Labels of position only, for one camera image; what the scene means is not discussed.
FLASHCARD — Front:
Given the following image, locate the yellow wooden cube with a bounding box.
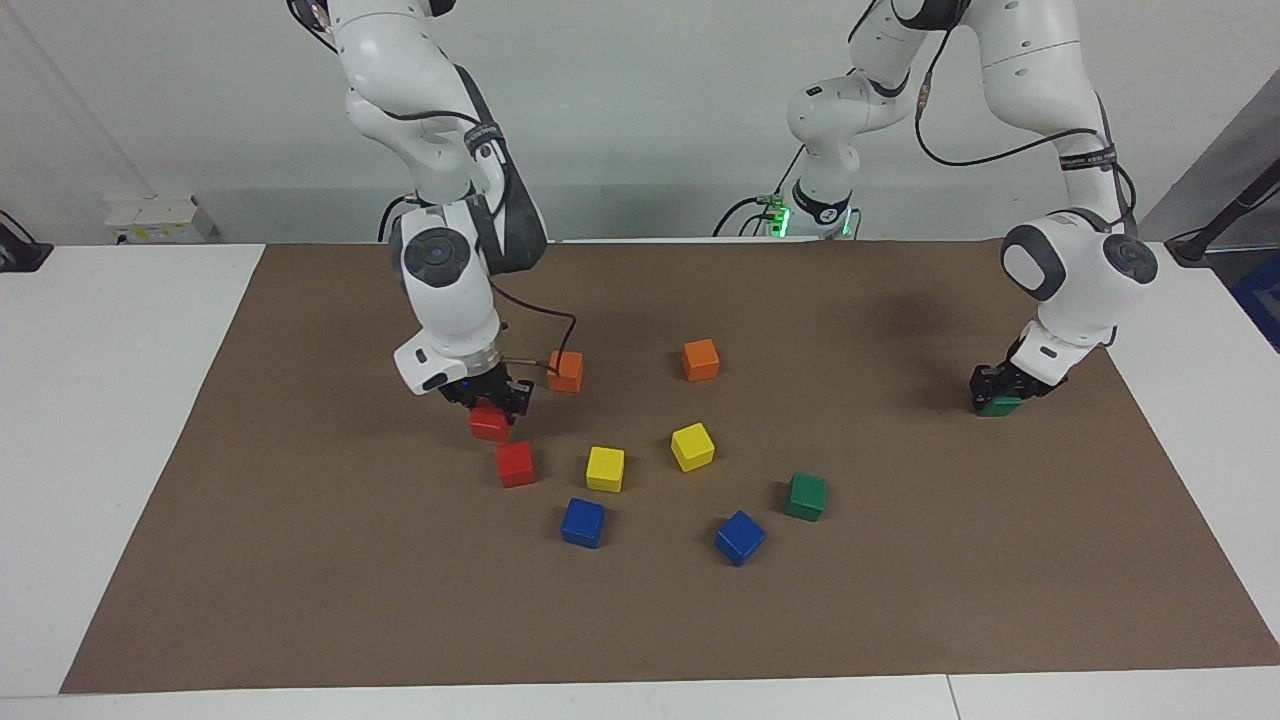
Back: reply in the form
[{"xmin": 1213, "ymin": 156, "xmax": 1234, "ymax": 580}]
[
  {"xmin": 586, "ymin": 446, "xmax": 626, "ymax": 493},
  {"xmin": 671, "ymin": 422, "xmax": 716, "ymax": 473}
]

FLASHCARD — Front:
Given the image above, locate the blue wooden cube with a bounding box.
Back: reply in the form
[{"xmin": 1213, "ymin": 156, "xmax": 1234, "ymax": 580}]
[
  {"xmin": 715, "ymin": 511, "xmax": 767, "ymax": 567},
  {"xmin": 561, "ymin": 498, "xmax": 606, "ymax": 549}
]

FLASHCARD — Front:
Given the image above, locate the black stand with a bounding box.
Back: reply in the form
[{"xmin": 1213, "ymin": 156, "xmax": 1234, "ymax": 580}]
[{"xmin": 1165, "ymin": 160, "xmax": 1280, "ymax": 267}]

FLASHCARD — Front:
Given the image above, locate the brown table mat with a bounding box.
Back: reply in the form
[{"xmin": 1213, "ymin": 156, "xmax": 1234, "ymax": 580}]
[{"xmin": 60, "ymin": 240, "xmax": 1280, "ymax": 694}]

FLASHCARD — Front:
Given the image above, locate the blue crate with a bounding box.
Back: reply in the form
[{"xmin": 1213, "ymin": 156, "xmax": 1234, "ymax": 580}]
[{"xmin": 1232, "ymin": 250, "xmax": 1280, "ymax": 353}]

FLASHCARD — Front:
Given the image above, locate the black clamp base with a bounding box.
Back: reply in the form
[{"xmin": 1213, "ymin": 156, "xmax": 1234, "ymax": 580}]
[{"xmin": 0, "ymin": 210, "xmax": 53, "ymax": 273}]

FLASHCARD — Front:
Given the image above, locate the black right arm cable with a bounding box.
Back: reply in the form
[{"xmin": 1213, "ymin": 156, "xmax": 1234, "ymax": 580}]
[{"xmin": 288, "ymin": 0, "xmax": 579, "ymax": 376}]

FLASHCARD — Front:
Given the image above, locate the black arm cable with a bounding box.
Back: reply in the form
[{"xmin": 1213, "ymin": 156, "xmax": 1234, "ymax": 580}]
[
  {"xmin": 848, "ymin": 0, "xmax": 1139, "ymax": 241},
  {"xmin": 288, "ymin": 0, "xmax": 579, "ymax": 376}
]

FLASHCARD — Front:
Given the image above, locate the black base cable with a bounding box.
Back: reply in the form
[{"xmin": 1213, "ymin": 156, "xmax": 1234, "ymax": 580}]
[
  {"xmin": 378, "ymin": 193, "xmax": 416, "ymax": 243},
  {"xmin": 712, "ymin": 150, "xmax": 806, "ymax": 239}
]

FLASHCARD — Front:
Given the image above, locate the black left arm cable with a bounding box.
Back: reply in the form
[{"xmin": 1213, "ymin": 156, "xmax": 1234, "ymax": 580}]
[{"xmin": 848, "ymin": 0, "xmax": 1139, "ymax": 241}]

